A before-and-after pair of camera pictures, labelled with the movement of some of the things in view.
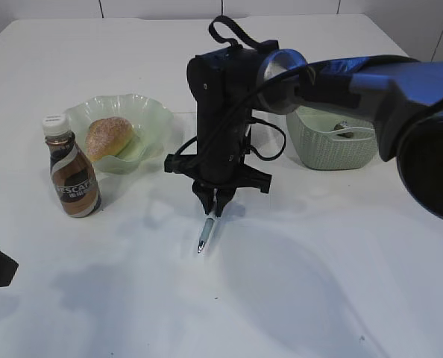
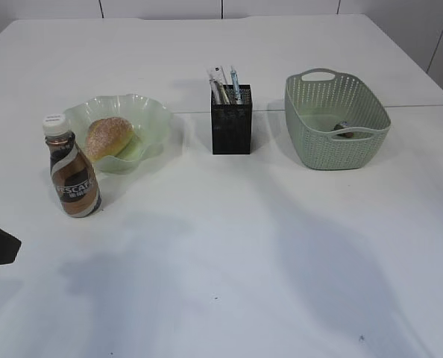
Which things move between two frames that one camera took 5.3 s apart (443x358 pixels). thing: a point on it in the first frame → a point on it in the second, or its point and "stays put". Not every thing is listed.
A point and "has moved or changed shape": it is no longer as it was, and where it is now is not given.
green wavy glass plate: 151,120 stays put
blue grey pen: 205,233 has moved or changed shape
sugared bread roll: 107,136 stays put
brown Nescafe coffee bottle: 74,180 stays put
